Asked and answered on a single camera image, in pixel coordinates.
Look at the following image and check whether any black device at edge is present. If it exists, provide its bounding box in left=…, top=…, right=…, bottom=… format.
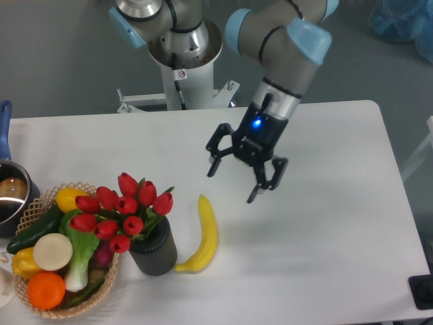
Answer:
left=408, top=274, right=432, bottom=310

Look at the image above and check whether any orange fruit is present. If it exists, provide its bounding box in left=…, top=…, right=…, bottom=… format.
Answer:
left=26, top=272, right=66, bottom=309

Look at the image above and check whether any dark ribbed vase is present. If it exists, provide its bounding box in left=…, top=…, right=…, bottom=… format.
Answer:
left=129, top=217, right=177, bottom=276

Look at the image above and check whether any dark green cucumber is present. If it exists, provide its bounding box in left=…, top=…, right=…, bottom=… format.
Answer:
left=6, top=204, right=64, bottom=255

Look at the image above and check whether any green bok choy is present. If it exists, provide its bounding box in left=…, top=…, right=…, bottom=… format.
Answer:
left=59, top=209, right=99, bottom=292

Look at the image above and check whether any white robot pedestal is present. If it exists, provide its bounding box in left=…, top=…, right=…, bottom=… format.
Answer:
left=117, top=18, right=240, bottom=113

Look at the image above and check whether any yellow banana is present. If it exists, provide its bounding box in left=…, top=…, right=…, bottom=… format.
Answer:
left=174, top=194, right=219, bottom=274

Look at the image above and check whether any purple red onion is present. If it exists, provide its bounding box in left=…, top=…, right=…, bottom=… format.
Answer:
left=93, top=240, right=114, bottom=267

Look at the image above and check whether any red tulip bouquet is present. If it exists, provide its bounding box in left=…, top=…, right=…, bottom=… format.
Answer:
left=69, top=172, right=175, bottom=253

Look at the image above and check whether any woven wicker basket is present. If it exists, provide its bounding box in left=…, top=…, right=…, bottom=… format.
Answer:
left=14, top=182, right=119, bottom=320

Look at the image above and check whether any blue handled saucepan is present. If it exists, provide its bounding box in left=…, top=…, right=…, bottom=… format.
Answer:
left=1, top=100, right=40, bottom=238

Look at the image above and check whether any blue plastic bag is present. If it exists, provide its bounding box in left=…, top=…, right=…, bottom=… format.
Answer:
left=369, top=1, right=432, bottom=63

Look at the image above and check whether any yellow bell pepper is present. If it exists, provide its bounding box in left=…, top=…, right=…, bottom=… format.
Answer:
left=12, top=247, right=43, bottom=279

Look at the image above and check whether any green chili pepper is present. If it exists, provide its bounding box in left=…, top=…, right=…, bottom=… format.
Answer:
left=64, top=278, right=104, bottom=309

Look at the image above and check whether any white round bun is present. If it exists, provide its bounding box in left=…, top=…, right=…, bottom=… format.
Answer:
left=33, top=233, right=73, bottom=271

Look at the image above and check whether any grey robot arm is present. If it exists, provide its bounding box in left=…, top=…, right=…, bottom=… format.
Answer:
left=109, top=1, right=338, bottom=191

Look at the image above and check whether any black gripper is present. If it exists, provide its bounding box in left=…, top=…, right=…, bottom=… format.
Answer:
left=205, top=101, right=292, bottom=204

